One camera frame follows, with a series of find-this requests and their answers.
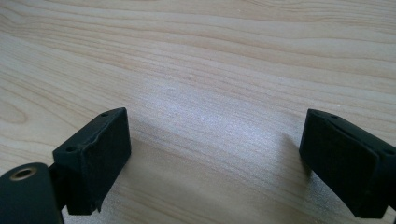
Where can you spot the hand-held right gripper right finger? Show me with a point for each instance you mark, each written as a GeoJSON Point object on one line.
{"type": "Point", "coordinates": [345, 161]}

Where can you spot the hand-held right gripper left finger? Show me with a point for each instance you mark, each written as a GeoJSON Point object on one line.
{"type": "Point", "coordinates": [99, 158]}

